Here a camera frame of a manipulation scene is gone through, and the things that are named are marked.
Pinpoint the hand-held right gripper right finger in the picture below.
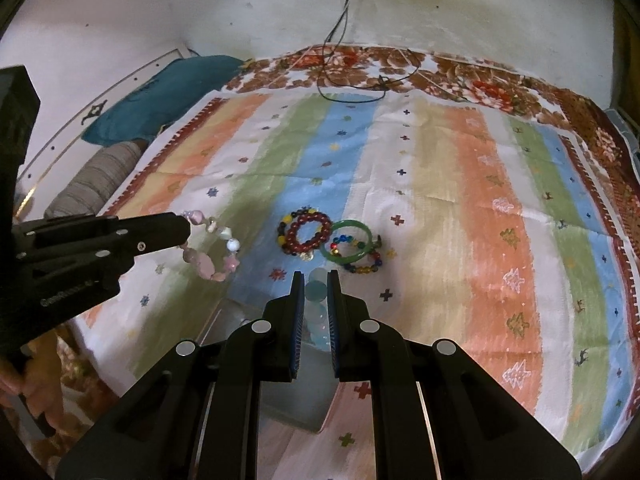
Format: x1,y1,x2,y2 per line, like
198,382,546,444
326,269,583,480

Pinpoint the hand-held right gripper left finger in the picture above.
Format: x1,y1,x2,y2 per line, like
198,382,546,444
55,270,306,480

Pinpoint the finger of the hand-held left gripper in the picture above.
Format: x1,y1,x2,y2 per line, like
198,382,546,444
12,211,192,261
15,237,143,283

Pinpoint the pale blue bead bracelet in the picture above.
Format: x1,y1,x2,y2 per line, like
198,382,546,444
306,268,335,350

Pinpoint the clear plastic box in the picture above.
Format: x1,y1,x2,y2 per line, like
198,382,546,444
197,294,347,436

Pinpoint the pink bead bracelet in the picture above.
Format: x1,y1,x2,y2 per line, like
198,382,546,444
180,210,242,284

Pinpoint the person's left hand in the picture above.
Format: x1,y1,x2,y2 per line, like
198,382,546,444
0,332,67,433

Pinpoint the white headboard panel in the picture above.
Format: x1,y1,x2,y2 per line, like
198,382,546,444
14,47,202,221

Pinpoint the grey striped pillow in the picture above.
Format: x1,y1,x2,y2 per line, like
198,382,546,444
44,140,149,221

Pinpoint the green jade bangle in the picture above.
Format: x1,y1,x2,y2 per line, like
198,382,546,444
319,219,375,264

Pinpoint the teal pillow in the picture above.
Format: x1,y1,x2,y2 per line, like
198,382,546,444
81,55,247,147

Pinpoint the striped pastel blanket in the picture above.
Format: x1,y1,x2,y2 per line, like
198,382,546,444
75,87,635,467

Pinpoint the brown floral bedsheet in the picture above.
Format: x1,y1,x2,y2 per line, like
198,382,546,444
220,44,640,343

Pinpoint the multicolour bead bracelet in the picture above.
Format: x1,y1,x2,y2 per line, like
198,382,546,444
330,232,384,276

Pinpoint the red bead bracelet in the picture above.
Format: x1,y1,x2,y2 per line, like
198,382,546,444
277,207,334,262

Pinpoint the white cable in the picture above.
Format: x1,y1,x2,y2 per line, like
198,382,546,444
367,0,473,103

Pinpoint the black cable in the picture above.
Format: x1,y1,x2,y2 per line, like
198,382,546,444
316,0,427,104

